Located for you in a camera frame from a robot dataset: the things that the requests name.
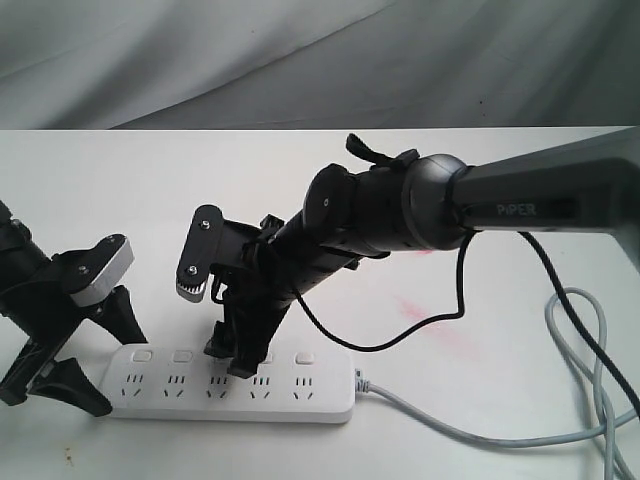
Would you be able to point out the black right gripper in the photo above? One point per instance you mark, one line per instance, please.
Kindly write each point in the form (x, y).
(245, 284)

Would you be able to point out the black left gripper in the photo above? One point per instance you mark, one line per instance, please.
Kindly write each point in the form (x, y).
(34, 298)

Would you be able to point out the white five-outlet power strip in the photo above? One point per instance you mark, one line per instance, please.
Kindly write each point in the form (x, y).
(293, 385)

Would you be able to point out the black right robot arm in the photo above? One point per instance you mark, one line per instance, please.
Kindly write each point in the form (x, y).
(410, 203)

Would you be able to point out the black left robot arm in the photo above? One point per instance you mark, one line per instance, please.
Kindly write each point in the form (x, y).
(48, 297)

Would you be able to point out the grey backdrop cloth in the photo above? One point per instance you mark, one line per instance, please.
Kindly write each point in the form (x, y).
(318, 64)

